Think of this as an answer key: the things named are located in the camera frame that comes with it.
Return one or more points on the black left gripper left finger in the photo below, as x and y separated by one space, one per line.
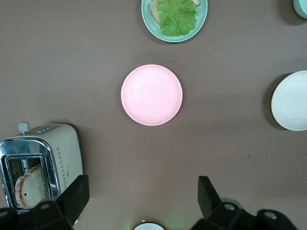
60 210

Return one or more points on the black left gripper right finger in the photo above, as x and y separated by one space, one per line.
223 218

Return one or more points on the pink bowl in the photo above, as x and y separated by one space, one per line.
151 95

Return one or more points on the bread slice in toaster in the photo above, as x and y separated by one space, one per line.
31 187

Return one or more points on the beige and chrome toaster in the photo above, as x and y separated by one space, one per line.
64 148

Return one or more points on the white round cup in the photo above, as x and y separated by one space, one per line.
148 226

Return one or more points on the white plate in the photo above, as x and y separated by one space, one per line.
291 101

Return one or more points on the green plate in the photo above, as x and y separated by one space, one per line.
150 26

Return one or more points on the green lettuce leaf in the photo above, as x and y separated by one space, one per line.
177 18

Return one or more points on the bread slice under lettuce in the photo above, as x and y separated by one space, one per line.
154 10

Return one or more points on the light blue bowl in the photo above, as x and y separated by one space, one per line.
301 7

